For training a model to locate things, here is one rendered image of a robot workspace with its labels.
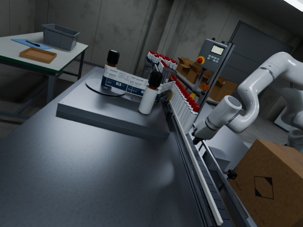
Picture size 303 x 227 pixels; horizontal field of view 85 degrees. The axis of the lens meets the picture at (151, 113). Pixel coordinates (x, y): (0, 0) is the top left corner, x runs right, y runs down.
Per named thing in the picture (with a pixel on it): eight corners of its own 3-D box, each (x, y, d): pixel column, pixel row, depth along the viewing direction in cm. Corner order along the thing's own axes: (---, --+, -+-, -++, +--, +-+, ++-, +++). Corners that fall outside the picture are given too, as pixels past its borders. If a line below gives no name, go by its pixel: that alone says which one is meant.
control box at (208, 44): (197, 64, 132) (208, 40, 125) (217, 73, 126) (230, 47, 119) (193, 64, 124) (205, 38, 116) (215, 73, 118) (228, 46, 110)
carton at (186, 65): (175, 71, 415) (181, 57, 400) (189, 76, 432) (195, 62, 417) (182, 77, 377) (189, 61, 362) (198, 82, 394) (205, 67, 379)
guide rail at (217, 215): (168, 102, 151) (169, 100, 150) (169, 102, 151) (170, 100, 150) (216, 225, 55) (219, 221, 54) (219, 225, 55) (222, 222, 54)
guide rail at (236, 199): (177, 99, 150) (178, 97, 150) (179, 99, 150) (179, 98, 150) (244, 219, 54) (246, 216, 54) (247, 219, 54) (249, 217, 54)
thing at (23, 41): (26, 39, 208) (26, 38, 207) (52, 48, 210) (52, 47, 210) (10, 39, 186) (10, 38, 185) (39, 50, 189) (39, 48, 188)
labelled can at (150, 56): (146, 59, 368) (149, 49, 360) (169, 67, 380) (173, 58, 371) (146, 62, 327) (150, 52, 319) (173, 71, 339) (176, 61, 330)
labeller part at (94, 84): (91, 76, 145) (91, 75, 144) (126, 87, 151) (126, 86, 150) (80, 87, 117) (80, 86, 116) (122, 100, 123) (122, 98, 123)
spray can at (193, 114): (179, 129, 112) (192, 103, 104) (186, 131, 113) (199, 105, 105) (181, 133, 107) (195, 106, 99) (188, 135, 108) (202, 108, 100)
